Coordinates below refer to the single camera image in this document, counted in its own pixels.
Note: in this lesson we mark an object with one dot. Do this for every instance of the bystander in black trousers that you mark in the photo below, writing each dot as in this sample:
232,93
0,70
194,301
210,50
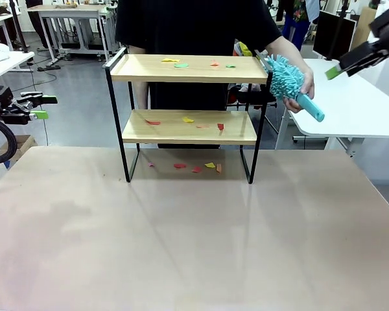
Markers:
35,19

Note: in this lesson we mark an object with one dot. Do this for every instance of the open cardboard box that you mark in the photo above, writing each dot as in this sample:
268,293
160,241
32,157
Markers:
22,142

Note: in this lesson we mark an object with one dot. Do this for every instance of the orange triangular paper scrap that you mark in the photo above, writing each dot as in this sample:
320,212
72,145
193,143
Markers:
215,64

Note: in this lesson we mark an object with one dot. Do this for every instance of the black office chair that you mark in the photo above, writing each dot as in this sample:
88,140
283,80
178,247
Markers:
257,96

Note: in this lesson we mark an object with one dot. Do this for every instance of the thin orange paper scrap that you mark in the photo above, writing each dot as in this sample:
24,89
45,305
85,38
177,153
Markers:
202,126

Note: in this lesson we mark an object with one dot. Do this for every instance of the black monitor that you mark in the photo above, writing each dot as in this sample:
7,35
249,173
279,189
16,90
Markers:
330,35

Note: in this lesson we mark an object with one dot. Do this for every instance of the bystander in blue trousers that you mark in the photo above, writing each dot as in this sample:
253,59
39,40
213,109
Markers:
293,32

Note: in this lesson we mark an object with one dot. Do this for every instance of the person's right forearm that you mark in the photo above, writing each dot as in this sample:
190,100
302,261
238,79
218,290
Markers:
138,94

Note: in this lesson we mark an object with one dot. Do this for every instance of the teal microfibre duster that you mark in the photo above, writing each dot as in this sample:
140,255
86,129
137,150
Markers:
283,81

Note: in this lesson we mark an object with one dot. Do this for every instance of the long red paper scrap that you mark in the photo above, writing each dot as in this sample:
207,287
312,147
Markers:
154,122

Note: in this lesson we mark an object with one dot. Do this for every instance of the black stand pole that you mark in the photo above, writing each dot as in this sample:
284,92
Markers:
17,26

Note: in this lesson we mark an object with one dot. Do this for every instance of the black frame wooden two-tier shelf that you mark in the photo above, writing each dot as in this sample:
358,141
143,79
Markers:
181,77

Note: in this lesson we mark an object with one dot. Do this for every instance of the yellow red bag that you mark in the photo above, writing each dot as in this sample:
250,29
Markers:
244,48

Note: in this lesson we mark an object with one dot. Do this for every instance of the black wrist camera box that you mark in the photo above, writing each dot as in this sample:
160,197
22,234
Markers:
387,21

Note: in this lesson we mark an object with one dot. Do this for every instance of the large green paper scrap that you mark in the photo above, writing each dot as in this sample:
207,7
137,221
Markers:
181,65

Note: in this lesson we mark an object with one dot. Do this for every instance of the large white desk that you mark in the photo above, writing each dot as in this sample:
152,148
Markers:
343,107

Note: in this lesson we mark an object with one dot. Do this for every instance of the small white desk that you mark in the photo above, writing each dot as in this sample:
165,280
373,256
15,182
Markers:
9,60

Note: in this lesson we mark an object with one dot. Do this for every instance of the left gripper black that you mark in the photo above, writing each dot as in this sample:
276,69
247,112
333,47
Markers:
0,100

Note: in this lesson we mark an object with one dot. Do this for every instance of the wood-top grey frame table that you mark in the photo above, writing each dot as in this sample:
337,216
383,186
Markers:
68,8

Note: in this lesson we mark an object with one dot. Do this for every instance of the person's left hand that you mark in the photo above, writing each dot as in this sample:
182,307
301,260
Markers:
308,85

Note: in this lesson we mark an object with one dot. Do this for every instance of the brown cardboard panel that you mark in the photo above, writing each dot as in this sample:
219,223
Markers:
363,26

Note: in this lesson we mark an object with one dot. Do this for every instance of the small green paper scrap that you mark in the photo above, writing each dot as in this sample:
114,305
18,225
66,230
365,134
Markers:
231,66

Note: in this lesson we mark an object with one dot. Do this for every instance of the long yellow paper scrap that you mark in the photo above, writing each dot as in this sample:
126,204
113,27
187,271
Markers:
168,60

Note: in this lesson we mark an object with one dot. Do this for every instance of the dark red paper scrap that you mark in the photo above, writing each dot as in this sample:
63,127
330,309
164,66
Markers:
220,126

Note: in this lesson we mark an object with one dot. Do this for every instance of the person in black shirt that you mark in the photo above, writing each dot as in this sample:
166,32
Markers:
191,26

